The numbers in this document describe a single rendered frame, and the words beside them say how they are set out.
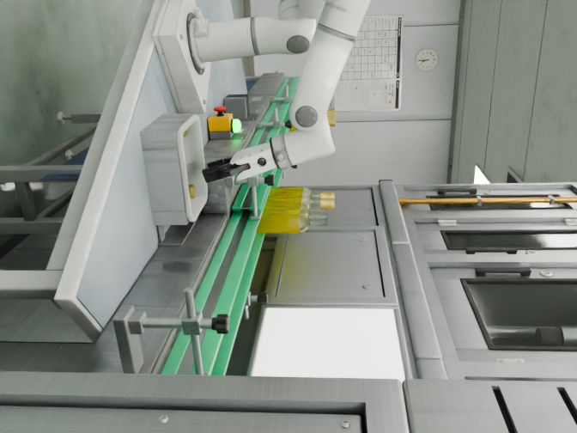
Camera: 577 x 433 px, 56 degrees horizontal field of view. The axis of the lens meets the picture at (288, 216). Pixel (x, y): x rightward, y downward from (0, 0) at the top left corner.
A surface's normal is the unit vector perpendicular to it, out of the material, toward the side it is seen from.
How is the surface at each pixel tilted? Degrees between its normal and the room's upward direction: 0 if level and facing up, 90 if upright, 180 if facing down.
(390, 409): 90
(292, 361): 90
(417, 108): 90
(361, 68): 90
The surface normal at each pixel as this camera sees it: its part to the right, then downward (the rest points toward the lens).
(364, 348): -0.04, -0.92
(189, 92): -0.05, 0.81
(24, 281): -0.08, -0.59
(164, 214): -0.08, 0.40
